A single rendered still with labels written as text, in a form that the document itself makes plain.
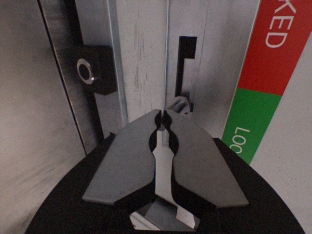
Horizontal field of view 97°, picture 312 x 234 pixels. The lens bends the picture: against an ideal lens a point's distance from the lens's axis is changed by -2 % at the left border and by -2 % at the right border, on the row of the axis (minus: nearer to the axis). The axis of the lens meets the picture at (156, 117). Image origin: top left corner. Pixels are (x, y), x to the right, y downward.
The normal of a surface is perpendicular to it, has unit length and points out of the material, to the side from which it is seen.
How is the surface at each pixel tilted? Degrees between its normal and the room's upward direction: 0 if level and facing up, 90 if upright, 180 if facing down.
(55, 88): 0
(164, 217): 90
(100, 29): 90
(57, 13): 0
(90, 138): 0
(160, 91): 90
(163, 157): 90
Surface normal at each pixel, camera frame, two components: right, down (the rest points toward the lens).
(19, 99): 0.85, 0.27
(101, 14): -0.53, 0.43
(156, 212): 0.00, -0.86
